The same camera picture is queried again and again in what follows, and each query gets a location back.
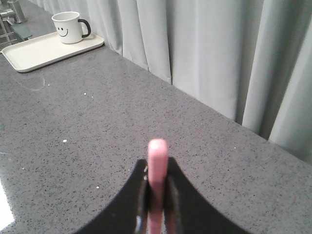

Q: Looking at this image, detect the white smiley face mug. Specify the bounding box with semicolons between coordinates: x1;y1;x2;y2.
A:
52;11;92;44

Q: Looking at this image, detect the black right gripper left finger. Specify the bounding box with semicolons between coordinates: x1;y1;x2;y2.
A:
76;159;149;234

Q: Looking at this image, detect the white grey curtain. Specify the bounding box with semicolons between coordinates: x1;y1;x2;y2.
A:
35;0;312;163

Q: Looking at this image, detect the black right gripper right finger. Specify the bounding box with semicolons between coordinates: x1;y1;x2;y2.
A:
164;157;248;234

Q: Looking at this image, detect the cream rectangular tray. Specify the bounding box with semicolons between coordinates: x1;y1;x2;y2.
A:
2;32;104;73

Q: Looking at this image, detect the pink chopstick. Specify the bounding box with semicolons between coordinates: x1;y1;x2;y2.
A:
148;138;169;234

